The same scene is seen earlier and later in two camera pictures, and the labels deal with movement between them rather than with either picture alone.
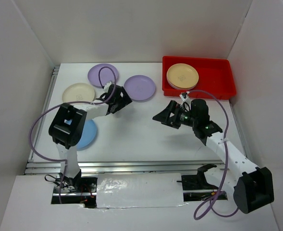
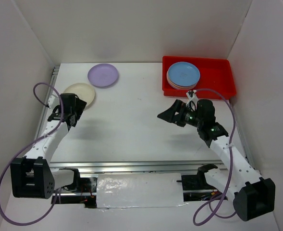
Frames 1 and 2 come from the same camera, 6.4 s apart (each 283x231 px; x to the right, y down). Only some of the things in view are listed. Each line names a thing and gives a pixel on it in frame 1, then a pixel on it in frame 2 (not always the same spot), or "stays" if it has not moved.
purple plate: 139,87 → 168,78
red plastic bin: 215,76 stays
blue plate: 89,134 → 184,73
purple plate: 99,74 stays
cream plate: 78,92 stays
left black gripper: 125,100 → 79,106
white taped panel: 140,190 stays
